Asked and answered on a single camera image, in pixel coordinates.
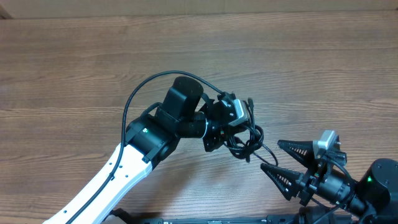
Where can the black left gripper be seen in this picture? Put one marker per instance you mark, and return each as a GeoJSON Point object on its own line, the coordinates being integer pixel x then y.
{"type": "Point", "coordinates": [219, 135]}

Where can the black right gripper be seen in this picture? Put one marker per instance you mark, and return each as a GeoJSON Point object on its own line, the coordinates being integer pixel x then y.
{"type": "Point", "coordinates": [310, 182]}

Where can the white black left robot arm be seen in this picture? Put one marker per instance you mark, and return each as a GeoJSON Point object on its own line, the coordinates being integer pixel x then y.
{"type": "Point", "coordinates": [186, 112]}

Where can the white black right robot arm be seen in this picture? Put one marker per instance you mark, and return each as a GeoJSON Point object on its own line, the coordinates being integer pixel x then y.
{"type": "Point", "coordinates": [373, 199]}

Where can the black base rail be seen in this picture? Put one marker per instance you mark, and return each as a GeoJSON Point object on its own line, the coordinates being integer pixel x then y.
{"type": "Point", "coordinates": [123, 217]}

